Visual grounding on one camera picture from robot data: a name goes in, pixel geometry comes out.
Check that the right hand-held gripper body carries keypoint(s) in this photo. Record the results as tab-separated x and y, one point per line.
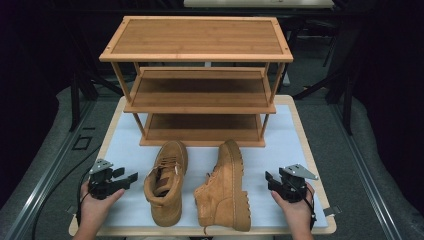
293	188

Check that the wooden three-tier shoe rack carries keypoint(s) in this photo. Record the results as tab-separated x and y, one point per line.
196	36

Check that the small metal table clip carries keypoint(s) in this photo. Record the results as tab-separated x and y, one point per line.
71	210
332	210

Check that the black metal stand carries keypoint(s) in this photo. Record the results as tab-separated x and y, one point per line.
75	106
348	110

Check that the white table mat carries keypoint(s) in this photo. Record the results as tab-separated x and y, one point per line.
266	150

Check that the metal floor rail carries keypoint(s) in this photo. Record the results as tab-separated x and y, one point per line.
63	148
361	166

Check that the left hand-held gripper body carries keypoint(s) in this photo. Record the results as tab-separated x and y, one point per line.
101	184

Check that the person's left hand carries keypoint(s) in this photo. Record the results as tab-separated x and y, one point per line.
95	210

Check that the tan suede boot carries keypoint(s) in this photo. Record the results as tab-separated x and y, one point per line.
223	196
166	203

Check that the person's right hand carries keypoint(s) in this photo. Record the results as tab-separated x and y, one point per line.
298	213

